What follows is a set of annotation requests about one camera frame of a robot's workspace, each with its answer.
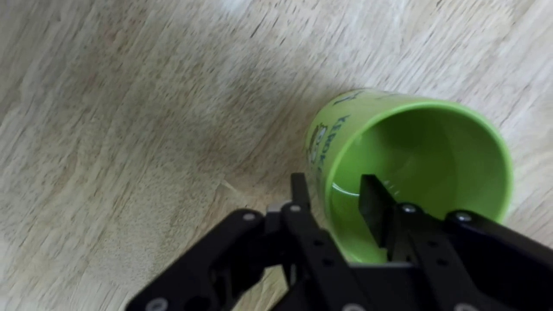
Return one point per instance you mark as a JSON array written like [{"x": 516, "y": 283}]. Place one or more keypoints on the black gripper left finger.
[{"x": 288, "y": 253}]

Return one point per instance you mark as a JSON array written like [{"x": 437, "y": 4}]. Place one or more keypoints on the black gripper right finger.
[{"x": 450, "y": 253}]

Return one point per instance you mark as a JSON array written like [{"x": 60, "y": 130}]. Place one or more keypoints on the green mug with print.
[{"x": 426, "y": 156}]

